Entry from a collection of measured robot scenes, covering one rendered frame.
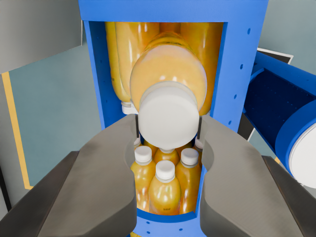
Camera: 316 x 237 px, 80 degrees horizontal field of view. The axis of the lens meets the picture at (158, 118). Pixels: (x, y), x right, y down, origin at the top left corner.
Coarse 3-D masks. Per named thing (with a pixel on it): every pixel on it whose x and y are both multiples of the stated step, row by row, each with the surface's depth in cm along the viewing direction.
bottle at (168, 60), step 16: (144, 48) 23; (160, 48) 16; (176, 48) 16; (144, 64) 15; (160, 64) 14; (176, 64) 14; (192, 64) 15; (144, 80) 14; (160, 80) 14; (176, 80) 14; (192, 80) 14; (144, 96) 13; (192, 96) 13
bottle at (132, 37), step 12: (120, 24) 28; (132, 24) 28; (144, 24) 28; (156, 24) 29; (120, 36) 29; (132, 36) 28; (144, 36) 29; (120, 48) 30; (132, 48) 29; (120, 60) 32; (132, 60) 30; (120, 72) 33
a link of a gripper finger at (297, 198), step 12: (264, 156) 8; (276, 168) 8; (276, 180) 7; (288, 180) 7; (288, 192) 7; (300, 192) 7; (288, 204) 6; (300, 204) 6; (312, 204) 6; (300, 216) 6; (312, 216) 6; (300, 228) 5; (312, 228) 5
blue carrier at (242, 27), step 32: (96, 0) 22; (128, 0) 20; (160, 0) 19; (192, 0) 19; (224, 0) 19; (256, 0) 22; (96, 32) 35; (224, 32) 22; (256, 32) 24; (96, 64) 35; (224, 64) 23; (96, 96) 37; (224, 96) 26; (160, 224) 36; (192, 224) 38
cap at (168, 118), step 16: (160, 96) 11; (176, 96) 11; (144, 112) 11; (160, 112) 11; (176, 112) 11; (192, 112) 11; (144, 128) 12; (160, 128) 12; (176, 128) 12; (192, 128) 12; (160, 144) 12; (176, 144) 12
